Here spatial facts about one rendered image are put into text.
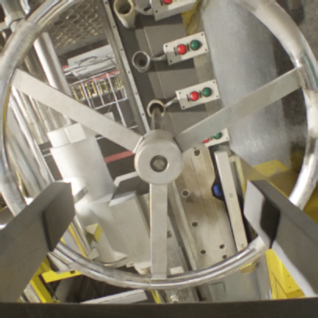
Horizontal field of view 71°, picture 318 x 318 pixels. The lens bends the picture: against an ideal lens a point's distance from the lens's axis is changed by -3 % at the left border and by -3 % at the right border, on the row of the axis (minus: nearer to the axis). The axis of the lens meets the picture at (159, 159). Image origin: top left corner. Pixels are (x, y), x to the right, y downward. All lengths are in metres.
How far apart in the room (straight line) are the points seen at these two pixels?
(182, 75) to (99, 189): 0.71
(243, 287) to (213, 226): 0.52
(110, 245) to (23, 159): 0.67
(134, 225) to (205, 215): 0.36
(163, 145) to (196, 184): 0.91
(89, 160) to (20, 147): 0.37
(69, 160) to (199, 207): 0.69
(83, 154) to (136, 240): 0.50
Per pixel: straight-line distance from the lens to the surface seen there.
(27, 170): 0.99
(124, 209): 1.13
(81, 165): 1.22
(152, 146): 0.23
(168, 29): 1.01
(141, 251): 1.26
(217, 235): 1.30
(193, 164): 1.09
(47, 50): 1.29
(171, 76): 0.99
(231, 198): 1.10
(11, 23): 1.36
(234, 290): 1.64
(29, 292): 1.97
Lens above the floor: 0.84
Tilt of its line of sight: 4 degrees up
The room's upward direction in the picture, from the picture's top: 107 degrees counter-clockwise
